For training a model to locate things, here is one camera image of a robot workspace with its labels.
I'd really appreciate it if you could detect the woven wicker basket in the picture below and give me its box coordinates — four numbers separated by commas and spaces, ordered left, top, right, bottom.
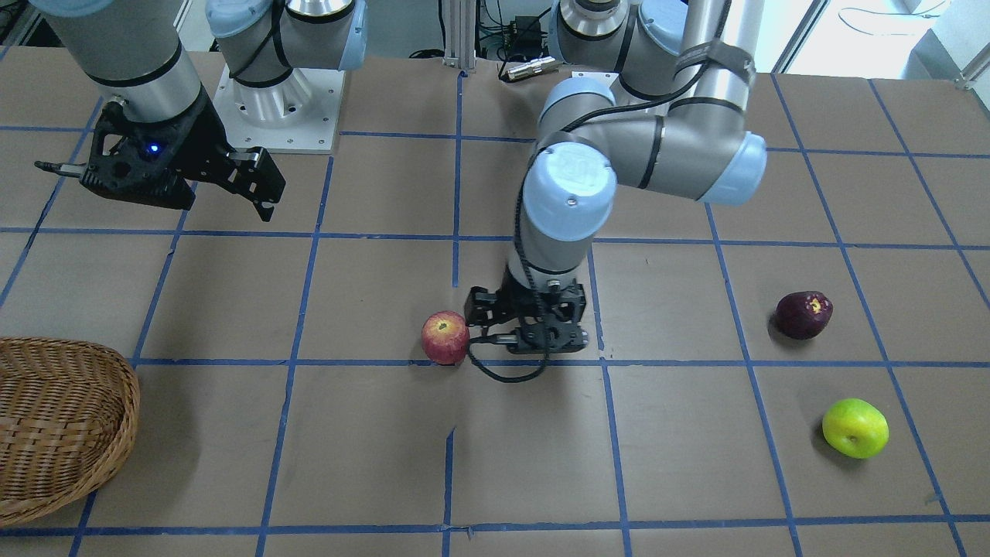
1, 337, 139, 528

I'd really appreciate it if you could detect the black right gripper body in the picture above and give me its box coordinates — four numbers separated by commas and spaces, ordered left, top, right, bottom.
80, 89, 233, 210

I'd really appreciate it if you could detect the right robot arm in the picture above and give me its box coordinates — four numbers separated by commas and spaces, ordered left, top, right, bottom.
34, 1, 367, 222

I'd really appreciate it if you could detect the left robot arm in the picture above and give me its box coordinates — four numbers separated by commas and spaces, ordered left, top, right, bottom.
464, 1, 766, 355

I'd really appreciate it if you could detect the green apple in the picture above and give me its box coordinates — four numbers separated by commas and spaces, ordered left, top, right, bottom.
821, 398, 890, 460

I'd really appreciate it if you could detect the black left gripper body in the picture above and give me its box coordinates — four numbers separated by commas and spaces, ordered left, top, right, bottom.
464, 268, 587, 354

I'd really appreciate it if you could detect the dark red apple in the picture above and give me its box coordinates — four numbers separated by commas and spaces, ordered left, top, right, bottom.
770, 290, 834, 340

